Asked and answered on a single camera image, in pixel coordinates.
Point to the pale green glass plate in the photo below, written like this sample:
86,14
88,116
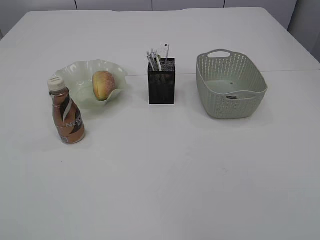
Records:
78,79

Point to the beige pen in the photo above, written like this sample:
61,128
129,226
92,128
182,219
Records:
158,60

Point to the blue grey pen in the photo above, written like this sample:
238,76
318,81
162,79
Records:
149,56

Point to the transparent plastic ruler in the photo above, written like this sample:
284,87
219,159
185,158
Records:
163,50

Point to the black mesh pen holder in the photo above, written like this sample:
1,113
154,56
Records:
161,84

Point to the white grey pen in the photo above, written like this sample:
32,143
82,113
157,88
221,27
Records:
154,66

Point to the sugared bread roll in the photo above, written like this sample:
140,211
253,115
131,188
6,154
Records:
103,84

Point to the pale green plastic basket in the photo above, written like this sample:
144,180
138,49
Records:
221,73

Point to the brown coffee bottle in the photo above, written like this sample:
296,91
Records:
66,114

